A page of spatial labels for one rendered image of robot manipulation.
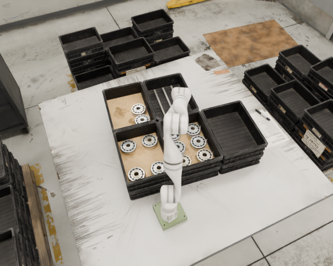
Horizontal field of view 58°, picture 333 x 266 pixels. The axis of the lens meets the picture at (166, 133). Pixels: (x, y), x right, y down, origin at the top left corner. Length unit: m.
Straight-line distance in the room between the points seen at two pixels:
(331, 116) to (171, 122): 1.87
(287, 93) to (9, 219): 2.59
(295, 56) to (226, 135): 1.75
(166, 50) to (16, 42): 2.18
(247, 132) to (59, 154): 1.30
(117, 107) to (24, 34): 2.81
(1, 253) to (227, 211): 1.44
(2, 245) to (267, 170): 1.79
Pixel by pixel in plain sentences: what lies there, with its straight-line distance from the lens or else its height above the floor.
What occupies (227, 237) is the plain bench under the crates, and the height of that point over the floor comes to 0.70.
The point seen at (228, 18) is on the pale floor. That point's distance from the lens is 4.71.
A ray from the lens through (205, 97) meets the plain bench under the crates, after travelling 2.45.
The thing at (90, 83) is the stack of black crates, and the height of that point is 0.27.
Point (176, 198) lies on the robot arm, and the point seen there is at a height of 1.06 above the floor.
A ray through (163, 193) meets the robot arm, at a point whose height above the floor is 1.07.
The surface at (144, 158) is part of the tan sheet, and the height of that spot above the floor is 0.83.
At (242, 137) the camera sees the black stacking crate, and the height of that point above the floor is 0.83.
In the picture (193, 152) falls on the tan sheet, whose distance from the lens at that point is 1.95.
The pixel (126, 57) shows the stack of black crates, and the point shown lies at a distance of 3.19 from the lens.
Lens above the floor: 2.45
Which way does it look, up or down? 53 degrees down
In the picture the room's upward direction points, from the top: 2 degrees counter-clockwise
